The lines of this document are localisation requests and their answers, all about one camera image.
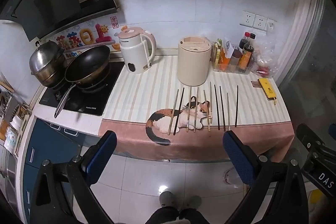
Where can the black wok with handle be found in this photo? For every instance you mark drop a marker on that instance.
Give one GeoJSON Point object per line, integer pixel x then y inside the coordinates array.
{"type": "Point", "coordinates": [83, 69]}

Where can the striped cat tablecloth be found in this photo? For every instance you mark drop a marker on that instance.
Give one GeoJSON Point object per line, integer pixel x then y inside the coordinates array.
{"type": "Point", "coordinates": [140, 105]}

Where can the grey slipper left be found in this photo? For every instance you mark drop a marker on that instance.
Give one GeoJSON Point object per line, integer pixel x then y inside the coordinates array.
{"type": "Point", "coordinates": [167, 199]}

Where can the black chopstick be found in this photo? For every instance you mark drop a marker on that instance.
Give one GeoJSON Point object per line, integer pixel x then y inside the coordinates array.
{"type": "Point", "coordinates": [237, 106]}
{"type": "Point", "coordinates": [222, 106]}
{"type": "Point", "coordinates": [217, 107]}
{"type": "Point", "coordinates": [179, 111]}

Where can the black cap sauce bottle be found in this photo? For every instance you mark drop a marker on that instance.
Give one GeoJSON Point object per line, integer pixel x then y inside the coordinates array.
{"type": "Point", "coordinates": [252, 38]}

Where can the clear condiment tray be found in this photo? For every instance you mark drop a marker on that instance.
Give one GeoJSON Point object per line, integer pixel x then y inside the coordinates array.
{"type": "Point", "coordinates": [222, 64]}

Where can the small brown card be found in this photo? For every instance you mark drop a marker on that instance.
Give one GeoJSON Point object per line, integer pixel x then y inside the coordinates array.
{"type": "Point", "coordinates": [256, 84]}

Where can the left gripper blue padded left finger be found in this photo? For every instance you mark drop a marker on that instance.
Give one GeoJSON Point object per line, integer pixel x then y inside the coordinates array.
{"type": "Point", "coordinates": [98, 155]}

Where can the wooden chopstick white tip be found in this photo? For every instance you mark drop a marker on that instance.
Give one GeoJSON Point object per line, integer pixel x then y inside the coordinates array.
{"type": "Point", "coordinates": [188, 110]}

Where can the light wooden chopstick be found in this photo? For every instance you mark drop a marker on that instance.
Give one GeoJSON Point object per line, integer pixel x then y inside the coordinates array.
{"type": "Point", "coordinates": [172, 113]}

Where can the blue kitchen cabinet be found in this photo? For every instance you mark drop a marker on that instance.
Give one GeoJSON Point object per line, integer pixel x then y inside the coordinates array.
{"type": "Point", "coordinates": [53, 142]}

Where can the grey slipper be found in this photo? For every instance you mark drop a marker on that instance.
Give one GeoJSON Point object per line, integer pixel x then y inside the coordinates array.
{"type": "Point", "coordinates": [193, 202]}
{"type": "Point", "coordinates": [167, 199]}

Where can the stainless steel lidded pot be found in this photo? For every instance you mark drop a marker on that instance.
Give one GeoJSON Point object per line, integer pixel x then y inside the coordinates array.
{"type": "Point", "coordinates": [48, 63]}

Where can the clear plastic bag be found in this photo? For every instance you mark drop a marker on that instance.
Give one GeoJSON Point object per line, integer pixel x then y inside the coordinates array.
{"type": "Point", "coordinates": [265, 56]}

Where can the beige cylindrical utensil holder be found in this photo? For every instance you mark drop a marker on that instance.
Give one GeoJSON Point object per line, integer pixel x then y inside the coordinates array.
{"type": "Point", "coordinates": [193, 60]}

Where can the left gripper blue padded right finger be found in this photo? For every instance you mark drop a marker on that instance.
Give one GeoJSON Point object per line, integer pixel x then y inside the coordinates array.
{"type": "Point", "coordinates": [241, 156]}

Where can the colourful wall sticker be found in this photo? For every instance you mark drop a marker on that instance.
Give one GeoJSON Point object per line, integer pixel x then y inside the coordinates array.
{"type": "Point", "coordinates": [76, 41]}

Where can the grey slipper right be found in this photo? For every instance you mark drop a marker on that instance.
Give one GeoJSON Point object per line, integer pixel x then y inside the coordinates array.
{"type": "Point", "coordinates": [193, 202]}

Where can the red cap sauce bottle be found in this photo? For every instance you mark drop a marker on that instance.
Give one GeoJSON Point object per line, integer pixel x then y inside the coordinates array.
{"type": "Point", "coordinates": [243, 41]}

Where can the black induction cooktop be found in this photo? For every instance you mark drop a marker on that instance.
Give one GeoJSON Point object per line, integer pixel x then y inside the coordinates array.
{"type": "Point", "coordinates": [90, 98]}

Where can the pink white electric kettle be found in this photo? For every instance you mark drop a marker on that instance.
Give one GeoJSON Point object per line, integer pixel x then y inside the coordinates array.
{"type": "Point", "coordinates": [138, 48]}

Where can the white wall socket panel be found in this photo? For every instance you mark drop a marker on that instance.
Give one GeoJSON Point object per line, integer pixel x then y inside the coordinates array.
{"type": "Point", "coordinates": [258, 22]}

